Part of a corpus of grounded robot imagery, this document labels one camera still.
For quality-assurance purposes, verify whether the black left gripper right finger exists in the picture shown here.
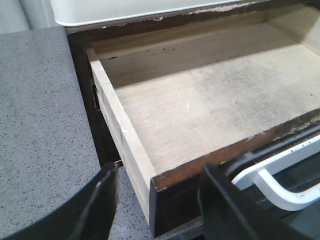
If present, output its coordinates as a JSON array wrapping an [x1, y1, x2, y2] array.
[[197, 163, 309, 240]]

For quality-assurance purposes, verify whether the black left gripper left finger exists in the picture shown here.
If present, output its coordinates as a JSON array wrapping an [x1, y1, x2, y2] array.
[[7, 162, 119, 240]]

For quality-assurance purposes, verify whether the dark wooden drawer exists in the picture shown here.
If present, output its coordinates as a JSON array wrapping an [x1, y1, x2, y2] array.
[[85, 4, 320, 237]]

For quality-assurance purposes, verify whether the dark wooden drawer cabinet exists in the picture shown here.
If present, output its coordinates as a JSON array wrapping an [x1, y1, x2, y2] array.
[[66, 0, 320, 166]]

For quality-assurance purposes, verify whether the white tray on cabinet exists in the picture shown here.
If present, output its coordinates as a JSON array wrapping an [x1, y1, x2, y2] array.
[[50, 0, 236, 27]]

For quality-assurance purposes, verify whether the white appliance door handle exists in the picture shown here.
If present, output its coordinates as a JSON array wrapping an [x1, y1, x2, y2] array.
[[232, 135, 320, 211]]

